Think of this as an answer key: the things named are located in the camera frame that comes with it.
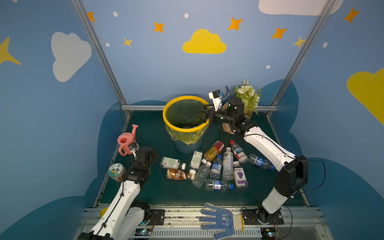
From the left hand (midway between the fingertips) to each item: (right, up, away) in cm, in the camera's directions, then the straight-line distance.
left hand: (150, 153), depth 83 cm
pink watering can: (-18, +7, +8) cm, 21 cm away
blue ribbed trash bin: (+18, +1, +14) cm, 23 cm away
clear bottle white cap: (+29, -13, +1) cm, 31 cm away
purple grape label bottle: (+51, -16, +1) cm, 54 cm away
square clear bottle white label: (+26, -6, +9) cm, 28 cm away
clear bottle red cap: (+53, -2, +10) cm, 54 cm away
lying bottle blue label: (+38, -17, -3) cm, 42 cm away
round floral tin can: (-19, -10, -1) cm, 21 cm away
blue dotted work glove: (+40, -32, -9) cm, 52 cm away
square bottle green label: (+9, -7, +8) cm, 14 cm away
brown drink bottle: (+16, -13, +1) cm, 20 cm away
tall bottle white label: (+45, -8, +6) cm, 46 cm away
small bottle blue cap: (+38, -10, +4) cm, 39 cm away
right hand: (+28, +24, -9) cm, 38 cm away
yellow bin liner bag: (+16, +19, +17) cm, 30 cm away
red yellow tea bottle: (+38, 0, +11) cm, 40 cm away
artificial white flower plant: (+58, +36, +10) cm, 69 cm away
